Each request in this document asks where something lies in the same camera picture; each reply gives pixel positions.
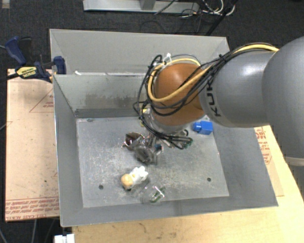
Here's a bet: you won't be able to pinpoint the white toy figure beige head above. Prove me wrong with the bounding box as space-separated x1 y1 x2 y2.
120 166 149 191

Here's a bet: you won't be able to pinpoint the brown sunglasses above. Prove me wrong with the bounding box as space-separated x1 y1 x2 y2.
122 132 145 149

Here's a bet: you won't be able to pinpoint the grey metal bin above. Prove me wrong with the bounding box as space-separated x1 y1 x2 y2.
49 28 279 227

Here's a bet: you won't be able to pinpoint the blue box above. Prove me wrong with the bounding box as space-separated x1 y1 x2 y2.
192 120 214 136

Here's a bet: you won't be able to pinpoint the brown cardboard board red print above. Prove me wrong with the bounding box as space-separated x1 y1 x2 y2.
5 68 285 222

